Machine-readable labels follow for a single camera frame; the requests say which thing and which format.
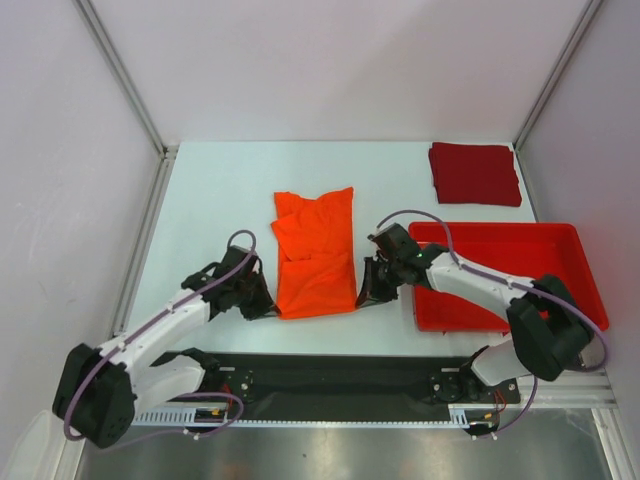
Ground orange t shirt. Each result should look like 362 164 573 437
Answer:
271 187 356 321

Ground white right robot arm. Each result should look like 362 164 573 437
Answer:
355 223 595 401

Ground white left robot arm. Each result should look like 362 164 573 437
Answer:
52 245 279 449

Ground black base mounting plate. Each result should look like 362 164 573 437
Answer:
149 351 519 422

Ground folded dark red t shirt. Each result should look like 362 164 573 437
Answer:
428 142 522 207

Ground red plastic tray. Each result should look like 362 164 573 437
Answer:
413 222 609 335

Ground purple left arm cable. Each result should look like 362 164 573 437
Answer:
64 229 259 444

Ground grey slotted cable duct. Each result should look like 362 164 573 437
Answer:
133 403 496 430

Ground right aluminium frame post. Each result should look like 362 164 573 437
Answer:
512 0 606 151

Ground aluminium frame post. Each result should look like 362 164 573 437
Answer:
72 0 168 159
512 0 606 151

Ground aluminium front rail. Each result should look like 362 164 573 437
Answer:
531 370 617 409

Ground left aluminium frame post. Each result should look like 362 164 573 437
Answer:
72 0 168 159

